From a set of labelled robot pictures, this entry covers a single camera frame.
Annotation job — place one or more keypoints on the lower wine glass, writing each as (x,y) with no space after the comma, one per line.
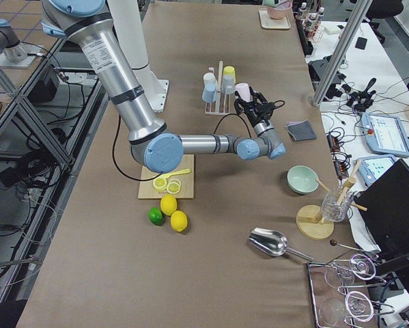
(349,311)

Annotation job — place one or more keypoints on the metal wine glass rack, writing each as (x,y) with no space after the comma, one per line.
(320,291)

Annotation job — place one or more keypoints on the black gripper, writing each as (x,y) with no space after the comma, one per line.
(252,115)

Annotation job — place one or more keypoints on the white cup on rack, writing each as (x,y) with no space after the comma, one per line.
(209,80)

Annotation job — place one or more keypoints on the brown-tipped stirrer stick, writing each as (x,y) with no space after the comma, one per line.
(334,243)

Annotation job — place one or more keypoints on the grey cup on rack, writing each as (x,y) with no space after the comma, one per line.
(228,84)

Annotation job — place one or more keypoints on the teach pendant tablet lower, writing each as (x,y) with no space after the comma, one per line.
(372,167)

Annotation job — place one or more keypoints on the teach pendant tablet upper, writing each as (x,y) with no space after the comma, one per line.
(385,134)

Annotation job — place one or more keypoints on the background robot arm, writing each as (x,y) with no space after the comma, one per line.
(10,44)

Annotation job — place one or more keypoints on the aluminium frame post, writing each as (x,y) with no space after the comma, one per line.
(354,21)

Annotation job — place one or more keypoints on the teach pendant tablet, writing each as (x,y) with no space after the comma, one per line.
(372,167)
(385,134)

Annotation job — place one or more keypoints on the clear glass mug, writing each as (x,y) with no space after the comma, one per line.
(331,209)

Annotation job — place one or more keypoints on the yellow lemon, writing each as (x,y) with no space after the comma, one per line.
(168,204)
(179,221)

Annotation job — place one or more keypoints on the yellow cup on rack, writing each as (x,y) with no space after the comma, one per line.
(229,70)

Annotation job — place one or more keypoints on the pink plastic cup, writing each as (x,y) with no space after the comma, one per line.
(243,92)

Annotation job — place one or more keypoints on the white cup holder rack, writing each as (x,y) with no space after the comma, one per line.
(221,106)

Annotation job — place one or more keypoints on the yellow plastic knife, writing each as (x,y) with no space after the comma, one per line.
(175,173)

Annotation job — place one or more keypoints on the light blue cup on rack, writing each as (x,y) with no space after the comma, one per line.
(209,93)

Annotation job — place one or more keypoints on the green lime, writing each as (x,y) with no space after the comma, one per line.
(155,216)

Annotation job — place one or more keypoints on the mint green bowl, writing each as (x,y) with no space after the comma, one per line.
(302,179)

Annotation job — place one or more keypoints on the bottle rack with bottles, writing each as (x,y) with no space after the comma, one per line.
(309,17)

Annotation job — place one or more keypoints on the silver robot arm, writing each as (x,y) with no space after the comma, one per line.
(91,25)

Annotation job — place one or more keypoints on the wooden cutting board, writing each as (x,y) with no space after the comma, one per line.
(147,192)

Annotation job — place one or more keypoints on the yellow lemon lower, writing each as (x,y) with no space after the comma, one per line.
(179,221)

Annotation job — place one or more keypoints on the lemon slice right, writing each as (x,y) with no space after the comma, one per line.
(174,186)

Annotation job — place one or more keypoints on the grey folded cloth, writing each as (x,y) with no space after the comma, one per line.
(300,131)

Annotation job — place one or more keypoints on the metal scoop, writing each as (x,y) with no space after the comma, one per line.
(273,243)

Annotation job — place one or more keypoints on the upper wine glass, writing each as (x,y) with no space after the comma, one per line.
(344,272)

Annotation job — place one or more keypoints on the yellow lemon upper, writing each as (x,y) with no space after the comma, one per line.
(168,204)

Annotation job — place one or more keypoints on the black monitor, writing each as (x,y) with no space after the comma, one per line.
(387,214)

